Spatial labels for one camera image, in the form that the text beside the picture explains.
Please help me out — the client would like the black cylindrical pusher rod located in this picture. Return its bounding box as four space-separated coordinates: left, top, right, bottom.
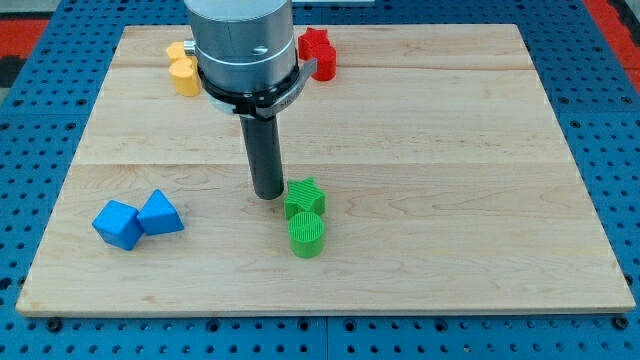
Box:
240 116 284 200

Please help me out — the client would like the blue triangle block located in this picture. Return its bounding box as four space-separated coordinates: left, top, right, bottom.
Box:
137 189 184 235

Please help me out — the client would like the yellow rear block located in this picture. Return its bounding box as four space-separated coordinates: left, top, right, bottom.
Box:
165 42 197 64

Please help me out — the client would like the wooden board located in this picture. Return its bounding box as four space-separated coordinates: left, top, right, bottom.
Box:
16 24 635 318

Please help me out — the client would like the green cylinder block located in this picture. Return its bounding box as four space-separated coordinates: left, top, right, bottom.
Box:
288 211 325 258

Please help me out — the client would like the black clamp ring mount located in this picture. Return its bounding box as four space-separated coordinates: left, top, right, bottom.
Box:
197 58 318 119

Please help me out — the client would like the blue cube block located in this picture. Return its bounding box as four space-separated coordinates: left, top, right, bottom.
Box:
92 200 144 251

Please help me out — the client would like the yellow heart block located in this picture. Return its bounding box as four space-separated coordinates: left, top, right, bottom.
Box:
168 57 201 97

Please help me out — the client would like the red star block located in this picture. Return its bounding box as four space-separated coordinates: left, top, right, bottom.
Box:
298 27 330 60

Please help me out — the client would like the red cylinder block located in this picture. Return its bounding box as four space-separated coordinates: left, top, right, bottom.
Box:
311 44 337 81

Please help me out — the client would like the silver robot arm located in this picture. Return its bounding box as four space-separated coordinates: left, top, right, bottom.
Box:
184 0 318 200

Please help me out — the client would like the green star block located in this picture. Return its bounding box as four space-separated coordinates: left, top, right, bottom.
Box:
284 177 326 220

